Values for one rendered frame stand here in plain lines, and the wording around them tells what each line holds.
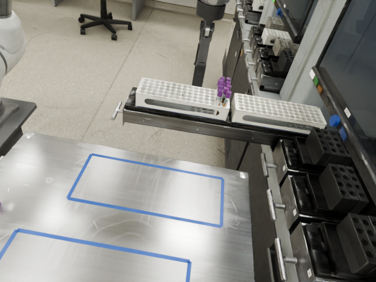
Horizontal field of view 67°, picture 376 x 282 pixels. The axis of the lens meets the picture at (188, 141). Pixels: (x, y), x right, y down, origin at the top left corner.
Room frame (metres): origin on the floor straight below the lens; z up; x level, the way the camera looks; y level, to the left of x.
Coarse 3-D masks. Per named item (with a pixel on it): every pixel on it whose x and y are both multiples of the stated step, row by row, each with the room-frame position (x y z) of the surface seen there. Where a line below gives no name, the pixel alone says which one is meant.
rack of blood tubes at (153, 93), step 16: (144, 80) 0.82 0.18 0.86; (160, 80) 0.84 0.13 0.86; (144, 96) 0.74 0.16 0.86; (160, 96) 0.74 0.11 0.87; (176, 96) 0.76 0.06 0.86; (192, 96) 0.78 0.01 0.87; (208, 96) 0.80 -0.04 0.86; (192, 112) 0.75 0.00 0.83; (208, 112) 0.79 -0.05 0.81; (224, 112) 0.75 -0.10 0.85
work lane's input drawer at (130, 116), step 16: (128, 96) 0.79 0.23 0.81; (128, 112) 0.72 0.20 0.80; (144, 112) 0.73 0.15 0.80; (160, 112) 0.74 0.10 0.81; (176, 128) 0.73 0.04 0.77; (192, 128) 0.73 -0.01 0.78; (208, 128) 0.73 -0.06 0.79; (224, 128) 0.74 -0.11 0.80; (240, 128) 0.74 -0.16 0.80; (256, 128) 0.75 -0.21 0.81; (272, 144) 0.74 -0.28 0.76
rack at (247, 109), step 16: (240, 96) 0.85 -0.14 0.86; (256, 96) 0.86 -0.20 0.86; (240, 112) 0.76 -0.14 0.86; (256, 112) 0.76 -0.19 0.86; (272, 112) 0.78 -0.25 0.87; (288, 112) 0.80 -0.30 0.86; (304, 112) 0.82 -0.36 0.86; (320, 112) 0.83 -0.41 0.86; (288, 128) 0.76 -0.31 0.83; (304, 128) 0.79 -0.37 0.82; (320, 128) 0.77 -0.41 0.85
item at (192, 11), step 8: (112, 0) 4.21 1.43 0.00; (120, 0) 4.23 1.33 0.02; (128, 0) 4.24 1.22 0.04; (152, 0) 4.25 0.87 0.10; (160, 8) 4.25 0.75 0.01; (168, 8) 4.27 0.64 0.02; (176, 8) 4.27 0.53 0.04; (184, 8) 4.28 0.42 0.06; (192, 8) 4.28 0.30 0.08; (224, 16) 4.31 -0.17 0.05; (232, 16) 4.31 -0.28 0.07
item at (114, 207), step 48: (48, 144) 0.50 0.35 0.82; (96, 144) 0.53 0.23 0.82; (0, 192) 0.34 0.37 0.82; (48, 192) 0.36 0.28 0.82; (96, 192) 0.38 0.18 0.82; (144, 192) 0.41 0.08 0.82; (192, 192) 0.44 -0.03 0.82; (240, 192) 0.46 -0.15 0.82; (0, 240) 0.24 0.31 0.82; (48, 240) 0.25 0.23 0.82; (96, 240) 0.27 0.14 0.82; (144, 240) 0.29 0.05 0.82; (192, 240) 0.31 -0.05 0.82; (240, 240) 0.33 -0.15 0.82
